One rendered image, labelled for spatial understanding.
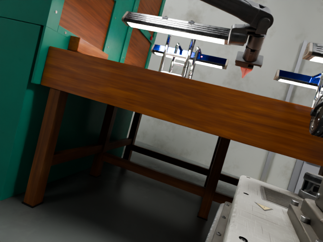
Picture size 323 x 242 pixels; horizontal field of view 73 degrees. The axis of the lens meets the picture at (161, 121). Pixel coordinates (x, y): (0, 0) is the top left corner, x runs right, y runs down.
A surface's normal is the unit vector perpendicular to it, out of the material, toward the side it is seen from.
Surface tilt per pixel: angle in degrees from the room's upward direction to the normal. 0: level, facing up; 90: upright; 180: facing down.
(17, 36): 90
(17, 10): 90
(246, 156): 90
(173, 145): 90
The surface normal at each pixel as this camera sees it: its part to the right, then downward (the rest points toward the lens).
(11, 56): -0.25, 0.00
